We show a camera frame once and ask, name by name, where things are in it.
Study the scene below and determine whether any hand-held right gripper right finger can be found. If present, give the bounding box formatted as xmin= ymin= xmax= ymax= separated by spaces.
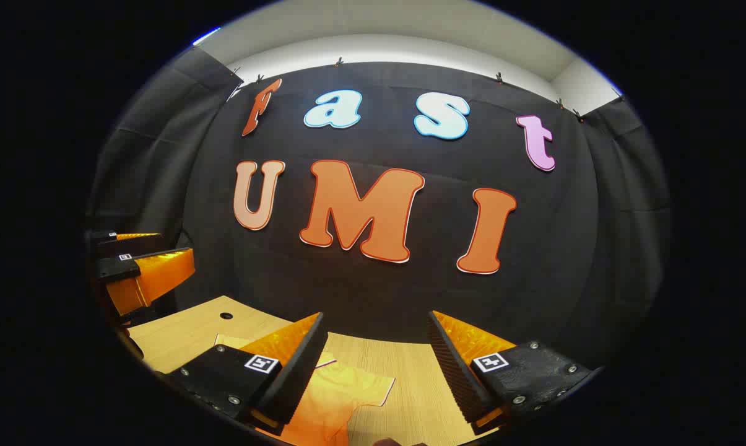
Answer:
xmin=428 ymin=310 xmax=594 ymax=437

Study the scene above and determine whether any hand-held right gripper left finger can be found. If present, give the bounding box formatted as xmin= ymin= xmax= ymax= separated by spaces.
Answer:
xmin=165 ymin=312 xmax=328 ymax=437

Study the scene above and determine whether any orange T-shirt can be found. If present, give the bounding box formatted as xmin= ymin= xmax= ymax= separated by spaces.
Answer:
xmin=215 ymin=333 xmax=397 ymax=446

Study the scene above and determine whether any black backdrop cloth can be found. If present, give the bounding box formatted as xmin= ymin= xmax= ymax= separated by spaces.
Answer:
xmin=87 ymin=45 xmax=674 ymax=372

